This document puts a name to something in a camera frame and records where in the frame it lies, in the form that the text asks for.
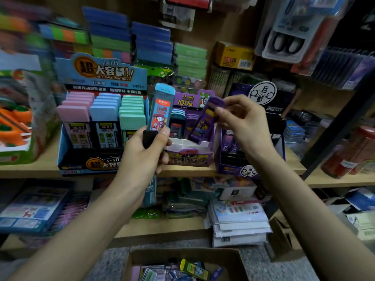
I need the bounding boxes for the stack of green packets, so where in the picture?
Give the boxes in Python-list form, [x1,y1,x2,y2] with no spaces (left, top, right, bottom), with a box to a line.
[173,43,209,80]

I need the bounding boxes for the person's right forearm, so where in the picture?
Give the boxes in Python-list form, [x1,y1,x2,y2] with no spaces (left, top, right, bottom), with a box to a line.
[252,149,375,281]

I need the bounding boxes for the person's left forearm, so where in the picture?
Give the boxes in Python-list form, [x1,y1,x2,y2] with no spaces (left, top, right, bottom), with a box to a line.
[9,184,144,281]

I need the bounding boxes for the stack of blue packets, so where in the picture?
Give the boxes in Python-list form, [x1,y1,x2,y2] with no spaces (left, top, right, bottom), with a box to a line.
[82,5,175,65]

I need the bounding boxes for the row of dark blue refills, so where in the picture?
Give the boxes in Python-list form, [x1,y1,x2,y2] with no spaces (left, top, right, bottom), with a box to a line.
[311,46,375,90]

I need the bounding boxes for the black and white display box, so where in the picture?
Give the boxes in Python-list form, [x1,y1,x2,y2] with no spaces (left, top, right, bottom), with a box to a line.
[214,82,296,178]

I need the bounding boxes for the black red hanging package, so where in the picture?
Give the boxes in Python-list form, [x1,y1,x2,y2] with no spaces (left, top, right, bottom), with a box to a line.
[165,0,212,11]

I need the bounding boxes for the yellow carton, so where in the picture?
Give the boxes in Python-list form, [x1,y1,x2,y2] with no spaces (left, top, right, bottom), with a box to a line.
[212,41,255,71]

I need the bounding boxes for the pile of pencil lead cases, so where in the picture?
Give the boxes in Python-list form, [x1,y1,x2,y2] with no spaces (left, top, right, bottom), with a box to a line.
[132,258,225,281]

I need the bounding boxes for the stack of multicoloured packets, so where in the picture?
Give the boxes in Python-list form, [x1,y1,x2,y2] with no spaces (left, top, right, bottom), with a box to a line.
[0,11,91,56]

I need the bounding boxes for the person's right hand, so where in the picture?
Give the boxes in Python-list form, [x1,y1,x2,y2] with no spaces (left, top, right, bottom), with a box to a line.
[214,94,276,164]

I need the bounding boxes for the brown cardboard box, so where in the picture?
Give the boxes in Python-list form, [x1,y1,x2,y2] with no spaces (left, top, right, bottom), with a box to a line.
[122,249,250,281]

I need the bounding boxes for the orange carrot pen display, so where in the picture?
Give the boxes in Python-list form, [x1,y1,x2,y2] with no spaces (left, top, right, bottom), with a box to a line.
[0,52,59,166]

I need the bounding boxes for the wooden shelf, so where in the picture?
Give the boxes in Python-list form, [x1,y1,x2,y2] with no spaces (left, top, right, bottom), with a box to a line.
[0,0,375,258]

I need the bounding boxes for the stack of white packets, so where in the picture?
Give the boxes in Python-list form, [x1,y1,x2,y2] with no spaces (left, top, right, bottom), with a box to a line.
[208,199,273,248]

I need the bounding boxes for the person's left hand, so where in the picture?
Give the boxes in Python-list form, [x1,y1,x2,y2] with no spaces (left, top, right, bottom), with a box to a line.
[111,126,172,199]

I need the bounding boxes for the blue display box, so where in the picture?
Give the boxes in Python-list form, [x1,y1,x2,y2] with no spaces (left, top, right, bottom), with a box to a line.
[54,53,150,176]

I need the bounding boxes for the red cylinder containers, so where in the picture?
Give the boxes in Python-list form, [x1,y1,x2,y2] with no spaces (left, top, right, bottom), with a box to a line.
[321,126,375,179]

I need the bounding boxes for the small open brown carton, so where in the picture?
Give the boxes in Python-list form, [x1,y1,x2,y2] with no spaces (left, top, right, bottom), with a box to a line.
[266,210,305,261]

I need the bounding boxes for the white printed carton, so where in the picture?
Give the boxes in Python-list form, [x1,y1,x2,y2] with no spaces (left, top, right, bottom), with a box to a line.
[218,184,259,201]

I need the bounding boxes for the purple display box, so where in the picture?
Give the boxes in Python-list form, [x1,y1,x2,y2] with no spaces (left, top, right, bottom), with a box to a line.
[164,89,219,167]

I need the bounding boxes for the heap of green teal packs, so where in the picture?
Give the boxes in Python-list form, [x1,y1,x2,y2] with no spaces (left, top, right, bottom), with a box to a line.
[132,178,223,219]

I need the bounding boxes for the hanging white blister package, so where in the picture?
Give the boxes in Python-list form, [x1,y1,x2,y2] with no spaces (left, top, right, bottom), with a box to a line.
[261,0,352,64]

